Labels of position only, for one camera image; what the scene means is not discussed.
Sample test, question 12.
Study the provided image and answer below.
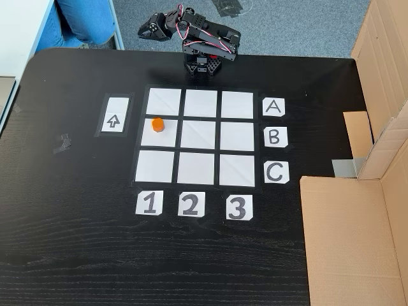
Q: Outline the white paper grid sheet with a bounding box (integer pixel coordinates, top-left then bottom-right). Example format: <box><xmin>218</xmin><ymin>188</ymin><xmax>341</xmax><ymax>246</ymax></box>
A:
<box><xmin>134</xmin><ymin>87</ymin><xmax>256</xmax><ymax>187</ymax></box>

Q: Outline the paper sheet number 1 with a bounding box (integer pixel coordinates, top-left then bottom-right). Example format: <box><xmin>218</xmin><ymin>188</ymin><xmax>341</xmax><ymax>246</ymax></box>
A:
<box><xmin>135</xmin><ymin>190</ymin><xmax>164</xmax><ymax>217</ymax></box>

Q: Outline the red white servo cable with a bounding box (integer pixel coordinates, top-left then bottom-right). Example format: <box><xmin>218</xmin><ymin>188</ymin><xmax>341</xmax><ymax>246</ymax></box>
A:
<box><xmin>186</xmin><ymin>30</ymin><xmax>238</xmax><ymax>55</ymax></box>
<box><xmin>176</xmin><ymin>4</ymin><xmax>192</xmax><ymax>41</ymax></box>

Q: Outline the white arrow paper sheet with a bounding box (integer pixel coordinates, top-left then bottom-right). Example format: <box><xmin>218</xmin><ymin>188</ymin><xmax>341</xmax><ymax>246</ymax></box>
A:
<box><xmin>100</xmin><ymin>97</ymin><xmax>130</xmax><ymax>133</ymax></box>

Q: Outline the paper sheet number 2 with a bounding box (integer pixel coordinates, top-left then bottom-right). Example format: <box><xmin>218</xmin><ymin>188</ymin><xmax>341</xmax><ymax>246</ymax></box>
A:
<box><xmin>177</xmin><ymin>191</ymin><xmax>207</xmax><ymax>218</ymax></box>

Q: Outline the paper sheet letter A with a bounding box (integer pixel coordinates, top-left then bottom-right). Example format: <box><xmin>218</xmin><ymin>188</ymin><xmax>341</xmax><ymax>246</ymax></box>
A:
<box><xmin>263</xmin><ymin>98</ymin><xmax>286</xmax><ymax>118</ymax></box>

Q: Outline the paper sheet letter C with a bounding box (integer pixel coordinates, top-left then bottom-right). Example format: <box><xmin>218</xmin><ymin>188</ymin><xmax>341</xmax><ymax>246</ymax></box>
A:
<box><xmin>263</xmin><ymin>161</ymin><xmax>290</xmax><ymax>185</ymax></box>

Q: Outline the black floor tape patch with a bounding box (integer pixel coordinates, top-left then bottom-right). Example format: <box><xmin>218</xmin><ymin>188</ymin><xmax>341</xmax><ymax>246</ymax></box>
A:
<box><xmin>212</xmin><ymin>0</ymin><xmax>246</xmax><ymax>17</ymax></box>

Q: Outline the blue fabric seat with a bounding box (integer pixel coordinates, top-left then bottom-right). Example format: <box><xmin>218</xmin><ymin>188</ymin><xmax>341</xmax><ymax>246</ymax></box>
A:
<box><xmin>55</xmin><ymin>0</ymin><xmax>117</xmax><ymax>45</ymax></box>

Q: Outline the brown cardboard box panel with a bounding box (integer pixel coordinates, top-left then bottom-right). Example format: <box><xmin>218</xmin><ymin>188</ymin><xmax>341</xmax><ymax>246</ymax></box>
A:
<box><xmin>343</xmin><ymin>0</ymin><xmax>408</xmax><ymax>159</ymax></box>
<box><xmin>299</xmin><ymin>105</ymin><xmax>408</xmax><ymax>306</ymax></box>

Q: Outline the paper sheet letter B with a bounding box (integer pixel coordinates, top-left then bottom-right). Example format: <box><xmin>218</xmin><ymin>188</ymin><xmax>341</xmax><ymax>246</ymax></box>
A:
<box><xmin>263</xmin><ymin>126</ymin><xmax>289</xmax><ymax>148</ymax></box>

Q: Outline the paper sheet number 3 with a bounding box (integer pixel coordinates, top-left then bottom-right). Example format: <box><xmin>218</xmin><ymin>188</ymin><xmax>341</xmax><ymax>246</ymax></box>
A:
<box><xmin>226</xmin><ymin>194</ymin><xmax>254</xmax><ymax>221</ymax></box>

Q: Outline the white desk top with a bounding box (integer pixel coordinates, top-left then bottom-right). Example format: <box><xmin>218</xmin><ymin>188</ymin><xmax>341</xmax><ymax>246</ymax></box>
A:
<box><xmin>0</xmin><ymin>0</ymin><xmax>57</xmax><ymax>79</ymax></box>

